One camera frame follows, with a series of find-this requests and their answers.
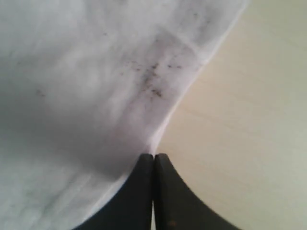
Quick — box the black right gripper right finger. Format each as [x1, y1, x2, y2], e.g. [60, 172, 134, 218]
[153, 154, 238, 230]

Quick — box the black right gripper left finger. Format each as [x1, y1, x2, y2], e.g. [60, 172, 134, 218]
[76, 154, 154, 230]

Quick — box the white t-shirt with red lettering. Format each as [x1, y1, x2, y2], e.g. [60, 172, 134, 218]
[0, 0, 246, 230]

